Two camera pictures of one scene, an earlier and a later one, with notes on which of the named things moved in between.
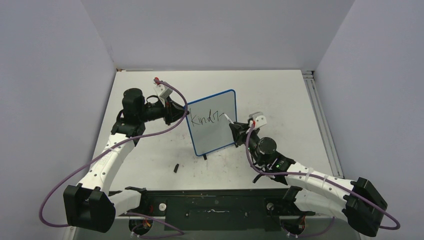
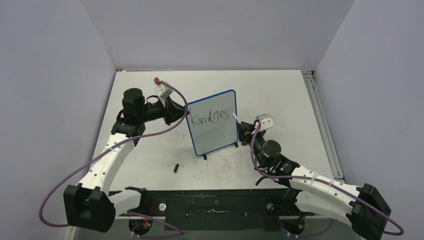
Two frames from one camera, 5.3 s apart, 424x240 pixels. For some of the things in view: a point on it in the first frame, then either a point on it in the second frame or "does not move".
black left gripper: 171,114 does not move
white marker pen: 229,120 → 237,118
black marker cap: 176,168 does not move
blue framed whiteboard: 209,118 does not move
